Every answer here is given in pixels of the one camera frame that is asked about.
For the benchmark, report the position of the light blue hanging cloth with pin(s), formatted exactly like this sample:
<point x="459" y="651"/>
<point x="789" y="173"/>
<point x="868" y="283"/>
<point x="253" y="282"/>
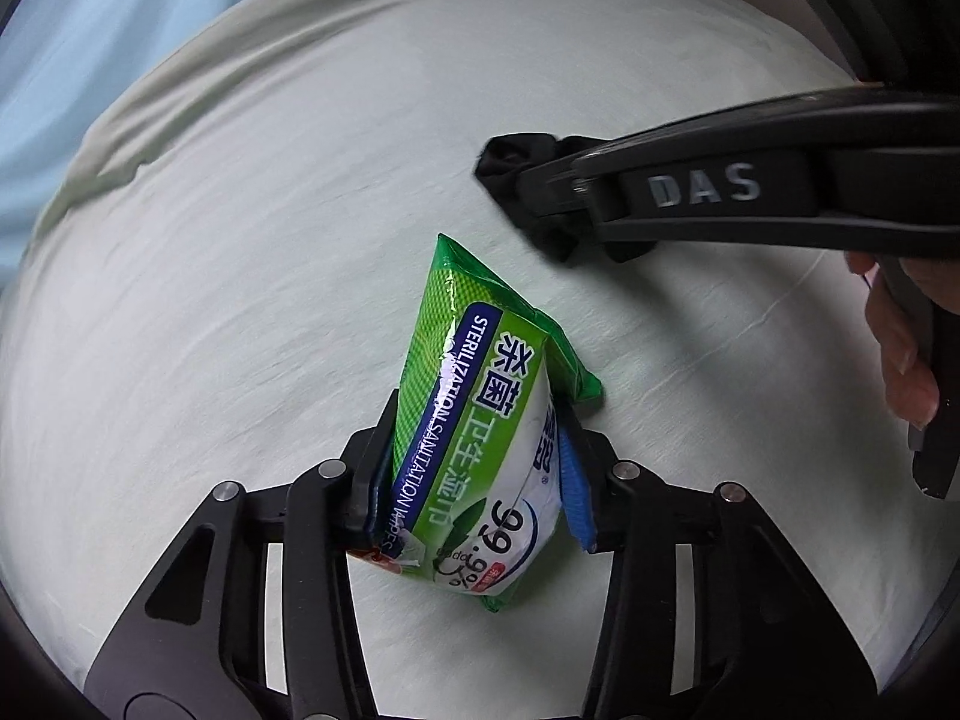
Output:
<point x="75" y="90"/>

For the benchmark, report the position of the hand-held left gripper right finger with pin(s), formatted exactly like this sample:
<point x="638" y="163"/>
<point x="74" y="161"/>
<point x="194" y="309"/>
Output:
<point x="576" y="487"/>

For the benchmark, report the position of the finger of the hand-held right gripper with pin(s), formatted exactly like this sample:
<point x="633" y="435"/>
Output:
<point x="570" y="187"/>

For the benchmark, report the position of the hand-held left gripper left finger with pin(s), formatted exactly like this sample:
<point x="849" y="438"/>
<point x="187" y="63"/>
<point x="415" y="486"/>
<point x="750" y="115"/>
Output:
<point x="375" y="480"/>

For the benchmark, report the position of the green wet wipes pack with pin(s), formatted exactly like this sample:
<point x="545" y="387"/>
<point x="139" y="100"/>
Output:
<point x="465" y="390"/>

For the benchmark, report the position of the person's right hand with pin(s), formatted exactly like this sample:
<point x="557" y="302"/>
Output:
<point x="900" y="345"/>

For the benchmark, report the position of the black sock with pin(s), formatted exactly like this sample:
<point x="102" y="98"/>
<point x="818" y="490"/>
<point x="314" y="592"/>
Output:
<point x="499" y="172"/>

